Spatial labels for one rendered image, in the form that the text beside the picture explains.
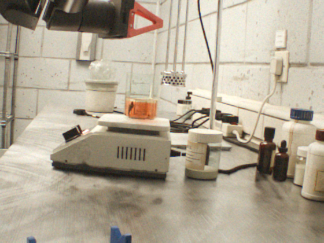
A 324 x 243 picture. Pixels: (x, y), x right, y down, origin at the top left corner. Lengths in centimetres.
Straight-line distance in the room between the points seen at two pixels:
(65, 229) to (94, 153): 28
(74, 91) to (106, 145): 242
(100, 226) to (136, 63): 270
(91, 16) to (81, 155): 23
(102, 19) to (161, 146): 22
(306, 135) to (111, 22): 40
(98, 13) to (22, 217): 36
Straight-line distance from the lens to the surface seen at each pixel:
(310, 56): 108
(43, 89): 314
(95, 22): 71
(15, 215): 51
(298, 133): 81
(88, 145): 72
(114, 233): 39
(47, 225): 48
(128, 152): 72
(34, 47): 314
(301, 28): 114
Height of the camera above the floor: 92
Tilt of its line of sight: 5 degrees down
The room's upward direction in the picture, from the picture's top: 5 degrees clockwise
